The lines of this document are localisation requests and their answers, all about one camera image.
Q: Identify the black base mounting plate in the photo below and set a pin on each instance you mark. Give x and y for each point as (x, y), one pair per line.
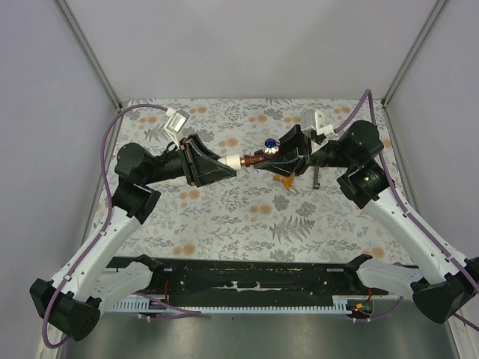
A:
(191, 283)

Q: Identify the white slotted cable duct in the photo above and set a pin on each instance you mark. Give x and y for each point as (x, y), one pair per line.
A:
(143, 305)

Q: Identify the yellow faucet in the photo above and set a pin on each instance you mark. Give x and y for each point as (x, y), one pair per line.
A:
(287, 182)

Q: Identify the right aluminium frame post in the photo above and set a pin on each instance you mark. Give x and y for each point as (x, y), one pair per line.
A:
(414, 50)

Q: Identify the floral patterned table mat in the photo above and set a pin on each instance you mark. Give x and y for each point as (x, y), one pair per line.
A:
(251, 217)

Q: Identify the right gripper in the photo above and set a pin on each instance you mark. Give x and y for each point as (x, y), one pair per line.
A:
(290, 158)

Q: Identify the white pipe elbow fitting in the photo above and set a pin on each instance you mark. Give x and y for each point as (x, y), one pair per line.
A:
(232, 161)

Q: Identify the brown faucet with chrome cap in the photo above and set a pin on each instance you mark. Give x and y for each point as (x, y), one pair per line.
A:
(269, 151)

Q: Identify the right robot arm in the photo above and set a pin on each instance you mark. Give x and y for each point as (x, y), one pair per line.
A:
(442, 279)

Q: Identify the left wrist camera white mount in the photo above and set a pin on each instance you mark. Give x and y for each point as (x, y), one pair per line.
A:
(173, 127)

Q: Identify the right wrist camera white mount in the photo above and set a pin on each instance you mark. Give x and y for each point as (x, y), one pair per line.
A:
(313, 125)

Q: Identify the grey metal faucet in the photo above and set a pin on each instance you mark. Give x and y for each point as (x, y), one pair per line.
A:
(316, 178)

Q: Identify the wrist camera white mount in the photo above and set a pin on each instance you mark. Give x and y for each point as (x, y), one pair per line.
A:
(173, 127)
(313, 125)

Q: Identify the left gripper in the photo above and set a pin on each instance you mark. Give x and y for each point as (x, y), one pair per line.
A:
(206, 168)

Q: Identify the aluminium frame post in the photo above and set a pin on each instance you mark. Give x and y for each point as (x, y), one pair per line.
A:
(84, 44)
(414, 50)

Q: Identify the left aluminium frame post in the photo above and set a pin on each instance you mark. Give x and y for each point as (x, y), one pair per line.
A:
(84, 44)

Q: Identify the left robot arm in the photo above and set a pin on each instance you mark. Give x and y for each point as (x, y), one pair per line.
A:
(75, 298)

